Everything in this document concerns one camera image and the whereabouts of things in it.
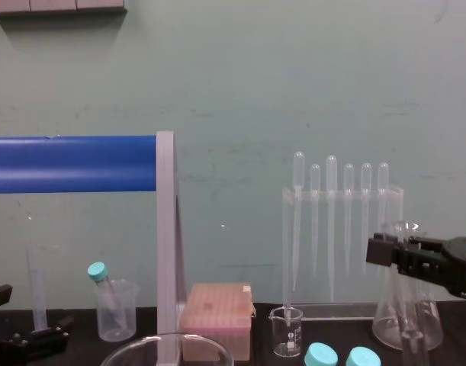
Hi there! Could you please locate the blue cylinder roll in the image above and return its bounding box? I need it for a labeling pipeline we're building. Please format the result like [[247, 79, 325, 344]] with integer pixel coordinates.
[[0, 135, 158, 194]]

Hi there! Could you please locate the teal capped centrifuge tube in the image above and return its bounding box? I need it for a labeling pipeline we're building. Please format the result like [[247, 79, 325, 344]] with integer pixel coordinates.
[[86, 261, 127, 329]]

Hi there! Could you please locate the glass conical flask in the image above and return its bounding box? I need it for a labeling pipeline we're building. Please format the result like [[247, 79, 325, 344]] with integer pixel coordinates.
[[371, 220, 445, 352]]

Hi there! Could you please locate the pink pipette tip box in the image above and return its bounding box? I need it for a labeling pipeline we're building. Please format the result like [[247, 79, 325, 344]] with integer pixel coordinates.
[[179, 282, 257, 361]]

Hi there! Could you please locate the grey upright stand panel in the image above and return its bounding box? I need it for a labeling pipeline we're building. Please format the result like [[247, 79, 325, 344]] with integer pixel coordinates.
[[156, 130, 188, 366]]

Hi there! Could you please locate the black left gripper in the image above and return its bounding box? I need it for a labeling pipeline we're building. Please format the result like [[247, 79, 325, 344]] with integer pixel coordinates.
[[0, 283, 76, 366]]

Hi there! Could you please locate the clear acrylic pipette rack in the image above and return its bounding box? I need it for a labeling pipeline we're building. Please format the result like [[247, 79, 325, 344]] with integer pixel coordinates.
[[281, 185, 406, 320]]

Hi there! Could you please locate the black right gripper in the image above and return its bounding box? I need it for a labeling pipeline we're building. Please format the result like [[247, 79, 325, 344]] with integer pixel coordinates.
[[365, 232, 466, 303]]

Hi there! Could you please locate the clear glass stirring rod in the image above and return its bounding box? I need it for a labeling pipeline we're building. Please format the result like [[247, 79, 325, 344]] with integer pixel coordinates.
[[282, 293, 294, 339]]

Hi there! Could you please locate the clear plastic beaker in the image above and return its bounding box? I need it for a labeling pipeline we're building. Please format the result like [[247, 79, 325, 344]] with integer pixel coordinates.
[[93, 278, 140, 342]]

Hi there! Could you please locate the black table cloth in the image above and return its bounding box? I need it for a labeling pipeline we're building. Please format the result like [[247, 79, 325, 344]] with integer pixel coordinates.
[[0, 300, 466, 366]]

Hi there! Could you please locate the small glass beaker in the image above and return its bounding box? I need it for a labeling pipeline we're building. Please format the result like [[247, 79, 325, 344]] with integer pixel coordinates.
[[268, 306, 304, 358]]

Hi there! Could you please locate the teal screw cap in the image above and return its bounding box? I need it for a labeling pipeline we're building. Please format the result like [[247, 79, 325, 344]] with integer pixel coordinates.
[[304, 342, 340, 366], [345, 345, 382, 366]]

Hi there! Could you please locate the clear plastic transfer pipette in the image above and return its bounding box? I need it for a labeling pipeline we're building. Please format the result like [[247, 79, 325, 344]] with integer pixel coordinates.
[[377, 162, 390, 245]]

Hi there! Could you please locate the clear plastic graduated cylinder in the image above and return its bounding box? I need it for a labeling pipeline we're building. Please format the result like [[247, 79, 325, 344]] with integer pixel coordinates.
[[25, 243, 50, 332]]

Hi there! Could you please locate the grey wall shelf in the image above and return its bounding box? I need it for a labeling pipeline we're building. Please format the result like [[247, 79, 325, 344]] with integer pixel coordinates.
[[0, 0, 128, 17]]

